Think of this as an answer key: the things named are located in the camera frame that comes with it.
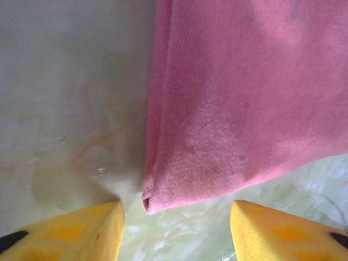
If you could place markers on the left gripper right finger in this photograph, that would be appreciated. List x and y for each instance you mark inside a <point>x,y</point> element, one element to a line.
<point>285,236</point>

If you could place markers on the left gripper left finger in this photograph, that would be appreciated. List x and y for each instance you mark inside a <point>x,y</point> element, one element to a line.
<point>76,236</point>

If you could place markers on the pink t-shirt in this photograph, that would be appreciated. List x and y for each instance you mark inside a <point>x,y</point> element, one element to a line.
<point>244,95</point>

